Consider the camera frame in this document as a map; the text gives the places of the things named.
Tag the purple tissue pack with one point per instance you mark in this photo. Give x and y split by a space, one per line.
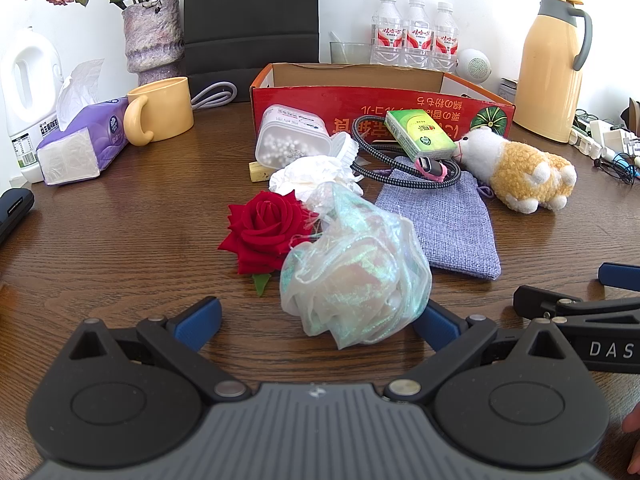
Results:
85 145

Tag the red cardboard box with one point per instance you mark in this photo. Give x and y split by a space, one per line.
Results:
320 105

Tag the yellow mug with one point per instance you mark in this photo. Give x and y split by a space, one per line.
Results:
165 110

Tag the black flat device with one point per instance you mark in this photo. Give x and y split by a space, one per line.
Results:
12 210

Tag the brown bag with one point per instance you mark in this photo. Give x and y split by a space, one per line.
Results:
632 115

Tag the green tissue packet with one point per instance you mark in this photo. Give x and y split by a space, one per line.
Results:
417 132

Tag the white power strip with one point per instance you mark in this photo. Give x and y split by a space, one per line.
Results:
600 132

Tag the clear cotton swab container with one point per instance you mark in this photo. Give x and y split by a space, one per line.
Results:
290 135

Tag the white and tan plush toy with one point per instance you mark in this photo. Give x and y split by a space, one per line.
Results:
520 170

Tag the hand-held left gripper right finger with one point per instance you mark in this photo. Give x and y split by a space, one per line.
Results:
442 327

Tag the pale wooden block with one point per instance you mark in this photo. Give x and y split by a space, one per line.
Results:
260 172

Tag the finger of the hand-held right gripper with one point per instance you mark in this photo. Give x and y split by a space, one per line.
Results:
537 301
622 276

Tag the clear water bottle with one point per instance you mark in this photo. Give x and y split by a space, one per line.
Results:
417 35
445 40
387 30

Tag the yellow thermos jug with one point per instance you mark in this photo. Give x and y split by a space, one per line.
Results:
547 70

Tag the white round speaker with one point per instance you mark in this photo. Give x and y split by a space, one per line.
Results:
475 65

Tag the white detergent bottle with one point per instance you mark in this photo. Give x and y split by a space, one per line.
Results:
40 60

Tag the person's right hand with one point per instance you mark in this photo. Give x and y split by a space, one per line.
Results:
633 422

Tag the white cloth flower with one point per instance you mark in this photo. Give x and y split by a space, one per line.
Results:
310 172

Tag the red fabric rose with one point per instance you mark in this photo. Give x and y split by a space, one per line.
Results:
265 230

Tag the black earphones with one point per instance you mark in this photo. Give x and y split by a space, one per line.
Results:
612 167

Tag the purple linen pouch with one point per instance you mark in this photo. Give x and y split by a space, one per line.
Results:
445 225

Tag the iridescent organza cloth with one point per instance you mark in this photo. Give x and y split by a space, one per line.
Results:
350 270

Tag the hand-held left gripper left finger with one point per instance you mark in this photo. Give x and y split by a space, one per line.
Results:
197 320

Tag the grey glass cup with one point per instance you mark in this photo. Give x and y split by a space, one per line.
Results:
350 52

